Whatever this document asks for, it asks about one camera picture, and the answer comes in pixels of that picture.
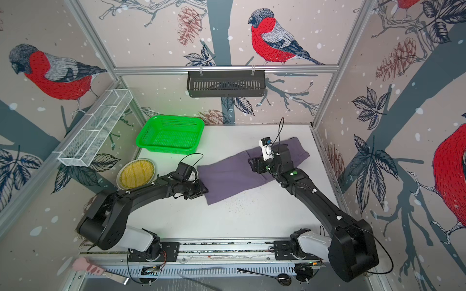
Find purple trousers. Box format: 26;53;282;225
196;136;311;206

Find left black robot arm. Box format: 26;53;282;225
76;174;208;251

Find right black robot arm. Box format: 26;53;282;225
248;138;379;282

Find round woven bamboo tray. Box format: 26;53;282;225
116;158;156;190

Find green plastic basket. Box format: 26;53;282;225
135;115;205;155

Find black hanging plastic basket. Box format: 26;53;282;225
186;70;266;98

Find black long spoon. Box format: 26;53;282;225
237;268;292;287

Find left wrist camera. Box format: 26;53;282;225
173;162;198;182

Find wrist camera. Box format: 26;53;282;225
173;162;198;182
259;137;273;161

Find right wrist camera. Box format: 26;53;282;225
259;137;273;161

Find aluminium mounting rail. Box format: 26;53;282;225
78;237;379;265

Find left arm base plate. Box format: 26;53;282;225
128;242;180;263

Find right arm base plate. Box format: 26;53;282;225
269;241;321;261

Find pink handled brush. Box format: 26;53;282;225
72;258;129;285

